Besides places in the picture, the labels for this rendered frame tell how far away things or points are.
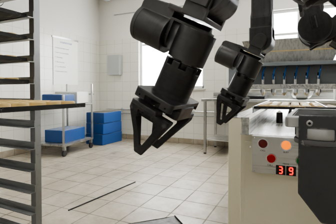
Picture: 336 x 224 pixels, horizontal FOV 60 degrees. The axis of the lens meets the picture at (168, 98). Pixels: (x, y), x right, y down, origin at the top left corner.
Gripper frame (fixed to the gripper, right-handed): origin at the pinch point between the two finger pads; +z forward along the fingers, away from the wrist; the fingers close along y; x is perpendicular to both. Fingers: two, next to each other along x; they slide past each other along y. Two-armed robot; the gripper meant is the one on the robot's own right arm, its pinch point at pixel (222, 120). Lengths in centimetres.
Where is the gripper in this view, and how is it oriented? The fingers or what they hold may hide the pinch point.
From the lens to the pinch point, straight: 86.5
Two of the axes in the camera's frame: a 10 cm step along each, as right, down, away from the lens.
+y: -4.5, 0.1, -8.9
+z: -4.0, 8.9, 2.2
